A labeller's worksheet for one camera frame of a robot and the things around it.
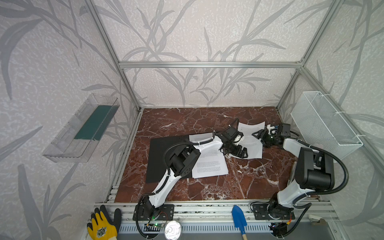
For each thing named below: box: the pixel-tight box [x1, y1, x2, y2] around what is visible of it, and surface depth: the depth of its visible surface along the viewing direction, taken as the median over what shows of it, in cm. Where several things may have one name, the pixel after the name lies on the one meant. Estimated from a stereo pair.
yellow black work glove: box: [87, 204, 122, 240], surface depth 70 cm
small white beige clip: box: [308, 214, 326, 223], surface depth 72 cm
